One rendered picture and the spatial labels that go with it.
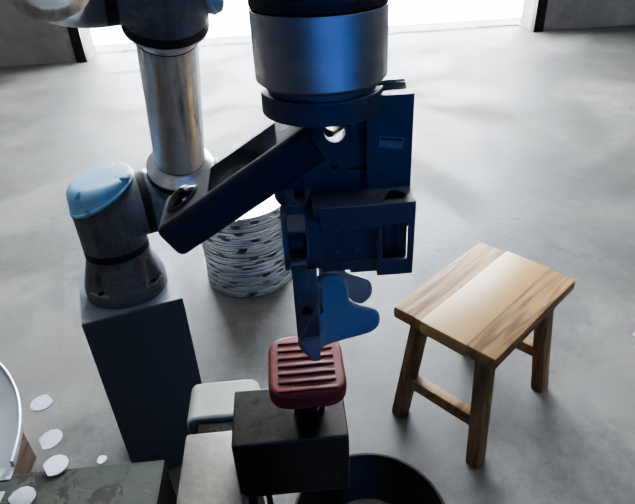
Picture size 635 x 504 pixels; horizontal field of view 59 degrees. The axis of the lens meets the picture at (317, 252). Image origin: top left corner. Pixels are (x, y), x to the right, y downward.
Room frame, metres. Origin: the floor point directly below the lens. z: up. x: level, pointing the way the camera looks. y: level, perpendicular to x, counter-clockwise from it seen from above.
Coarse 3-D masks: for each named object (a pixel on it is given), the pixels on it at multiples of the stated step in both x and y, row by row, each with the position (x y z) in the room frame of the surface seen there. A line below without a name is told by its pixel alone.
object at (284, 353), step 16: (272, 352) 0.34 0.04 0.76; (288, 352) 0.34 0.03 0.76; (320, 352) 0.33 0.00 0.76; (336, 352) 0.33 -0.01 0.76; (272, 368) 0.32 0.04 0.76; (288, 368) 0.32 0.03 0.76; (304, 368) 0.32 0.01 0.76; (320, 368) 0.32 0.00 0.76; (336, 368) 0.31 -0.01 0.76; (272, 384) 0.30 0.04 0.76; (288, 384) 0.30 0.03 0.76; (304, 384) 0.30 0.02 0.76; (320, 384) 0.30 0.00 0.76; (336, 384) 0.30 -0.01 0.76; (272, 400) 0.29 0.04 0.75; (288, 400) 0.29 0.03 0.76; (304, 400) 0.29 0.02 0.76; (320, 400) 0.29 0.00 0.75; (336, 400) 0.29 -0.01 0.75
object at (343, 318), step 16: (336, 288) 0.30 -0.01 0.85; (336, 304) 0.30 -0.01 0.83; (352, 304) 0.30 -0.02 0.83; (320, 320) 0.30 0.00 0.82; (336, 320) 0.30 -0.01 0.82; (352, 320) 0.30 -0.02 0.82; (368, 320) 0.30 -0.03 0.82; (320, 336) 0.30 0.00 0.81; (336, 336) 0.30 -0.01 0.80; (352, 336) 0.30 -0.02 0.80; (304, 352) 0.31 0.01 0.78
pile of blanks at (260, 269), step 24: (264, 216) 1.43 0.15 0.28; (216, 240) 1.43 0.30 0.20; (240, 240) 1.40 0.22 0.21; (264, 240) 1.42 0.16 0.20; (216, 264) 1.44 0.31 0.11; (240, 264) 1.41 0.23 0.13; (264, 264) 1.42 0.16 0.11; (216, 288) 1.46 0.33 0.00; (240, 288) 1.41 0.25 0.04; (264, 288) 1.42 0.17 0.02
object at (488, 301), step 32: (480, 256) 1.08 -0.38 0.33; (512, 256) 1.07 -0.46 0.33; (448, 288) 0.97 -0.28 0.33; (480, 288) 0.96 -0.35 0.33; (512, 288) 0.95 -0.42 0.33; (544, 288) 0.95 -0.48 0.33; (416, 320) 0.87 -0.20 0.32; (448, 320) 0.86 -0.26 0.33; (480, 320) 0.85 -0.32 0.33; (512, 320) 0.85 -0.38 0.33; (544, 320) 0.95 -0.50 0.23; (416, 352) 0.90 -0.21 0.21; (480, 352) 0.77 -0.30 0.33; (544, 352) 0.95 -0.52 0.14; (416, 384) 0.89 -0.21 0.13; (480, 384) 0.78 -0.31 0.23; (544, 384) 0.96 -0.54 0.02; (480, 416) 0.77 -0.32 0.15; (480, 448) 0.76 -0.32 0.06
